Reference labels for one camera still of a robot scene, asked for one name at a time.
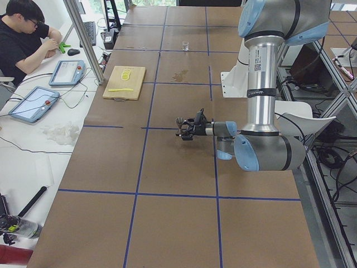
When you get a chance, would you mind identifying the black keyboard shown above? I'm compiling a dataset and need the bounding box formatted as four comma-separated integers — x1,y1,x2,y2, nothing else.
83,21,97,46

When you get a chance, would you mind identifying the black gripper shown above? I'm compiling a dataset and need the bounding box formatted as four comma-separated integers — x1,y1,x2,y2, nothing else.
176,118,207,141

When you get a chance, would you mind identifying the teach pendant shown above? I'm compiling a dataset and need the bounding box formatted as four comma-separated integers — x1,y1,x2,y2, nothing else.
49,60,85,87
8,87,60,123

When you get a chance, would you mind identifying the black computer mouse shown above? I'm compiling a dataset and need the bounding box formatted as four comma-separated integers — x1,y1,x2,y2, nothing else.
67,49,80,56

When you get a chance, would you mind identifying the steel jigger measuring cup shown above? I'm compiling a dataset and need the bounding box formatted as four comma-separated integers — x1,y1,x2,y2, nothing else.
176,117,185,136

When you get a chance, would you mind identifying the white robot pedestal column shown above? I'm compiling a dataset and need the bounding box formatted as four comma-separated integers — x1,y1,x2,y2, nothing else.
221,39,249,98

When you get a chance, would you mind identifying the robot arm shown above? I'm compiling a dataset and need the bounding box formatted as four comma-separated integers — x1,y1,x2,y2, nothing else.
176,1,331,171

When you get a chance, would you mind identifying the aluminium frame post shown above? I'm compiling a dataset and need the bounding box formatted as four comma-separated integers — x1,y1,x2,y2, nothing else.
63,0,104,85

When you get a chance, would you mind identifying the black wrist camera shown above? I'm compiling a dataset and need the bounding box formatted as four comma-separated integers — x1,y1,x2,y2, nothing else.
194,108,208,126

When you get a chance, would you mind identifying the white chair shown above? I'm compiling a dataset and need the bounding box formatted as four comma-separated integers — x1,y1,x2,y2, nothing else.
274,100,336,136

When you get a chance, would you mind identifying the yellow plastic knife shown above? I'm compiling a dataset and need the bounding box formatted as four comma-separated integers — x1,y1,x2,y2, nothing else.
108,88,134,92

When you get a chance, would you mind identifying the clear water bottle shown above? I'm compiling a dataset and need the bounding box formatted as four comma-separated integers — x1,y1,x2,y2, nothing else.
1,214,42,239

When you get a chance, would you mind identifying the green plastic part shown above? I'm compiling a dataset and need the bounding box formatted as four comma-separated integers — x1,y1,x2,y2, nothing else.
59,42,71,54

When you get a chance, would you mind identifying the black handle tool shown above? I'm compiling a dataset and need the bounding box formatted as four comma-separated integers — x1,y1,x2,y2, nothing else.
18,186,47,217

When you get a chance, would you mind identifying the bamboo cutting board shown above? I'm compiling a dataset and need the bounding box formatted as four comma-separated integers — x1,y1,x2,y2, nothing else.
103,66,146,101

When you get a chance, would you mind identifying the crumpled white tissue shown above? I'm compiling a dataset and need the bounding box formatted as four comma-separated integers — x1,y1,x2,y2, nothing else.
41,121,80,146

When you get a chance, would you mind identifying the teach pendant near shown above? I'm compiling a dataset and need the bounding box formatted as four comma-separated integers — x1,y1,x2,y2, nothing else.
8,87,60,123

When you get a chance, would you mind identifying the teach pendant far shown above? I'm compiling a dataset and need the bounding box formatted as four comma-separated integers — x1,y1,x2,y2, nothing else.
49,60,85,87

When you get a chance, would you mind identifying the seated person black shirt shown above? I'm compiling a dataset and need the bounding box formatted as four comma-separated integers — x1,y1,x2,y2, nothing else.
1,1,62,86

